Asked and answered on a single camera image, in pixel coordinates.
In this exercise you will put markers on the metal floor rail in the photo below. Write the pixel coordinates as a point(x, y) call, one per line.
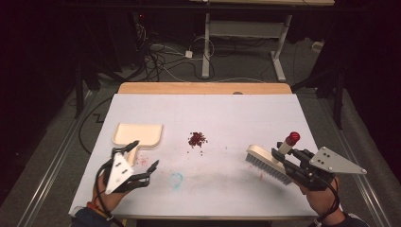
point(362, 186)
point(47, 176)

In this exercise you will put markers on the pile of red crumbs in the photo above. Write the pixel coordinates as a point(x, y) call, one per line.
point(197, 139)

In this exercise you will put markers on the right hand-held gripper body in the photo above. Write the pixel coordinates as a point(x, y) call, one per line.
point(334, 162)

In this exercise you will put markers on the white box on floor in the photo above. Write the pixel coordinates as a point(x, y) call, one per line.
point(317, 46)

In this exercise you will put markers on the black metal stand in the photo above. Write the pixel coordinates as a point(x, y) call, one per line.
point(338, 101)
point(78, 91)

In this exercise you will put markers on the white power adapter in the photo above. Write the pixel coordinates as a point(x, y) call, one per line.
point(188, 54)

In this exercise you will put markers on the white table cover sheet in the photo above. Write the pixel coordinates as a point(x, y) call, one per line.
point(220, 110)

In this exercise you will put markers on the cream dustpan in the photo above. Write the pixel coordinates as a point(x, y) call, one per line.
point(138, 134)

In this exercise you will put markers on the wooden table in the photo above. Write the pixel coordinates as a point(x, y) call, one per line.
point(205, 88)

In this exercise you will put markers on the red wristband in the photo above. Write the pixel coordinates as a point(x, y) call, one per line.
point(94, 208)

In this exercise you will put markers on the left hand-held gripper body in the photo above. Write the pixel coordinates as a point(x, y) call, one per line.
point(118, 171)

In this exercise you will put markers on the person's left hand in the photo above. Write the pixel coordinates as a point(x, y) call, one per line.
point(108, 198)

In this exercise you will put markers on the person's right hand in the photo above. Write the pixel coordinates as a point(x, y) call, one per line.
point(321, 200)

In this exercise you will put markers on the white metal desk frame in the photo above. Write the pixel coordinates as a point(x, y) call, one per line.
point(246, 29)

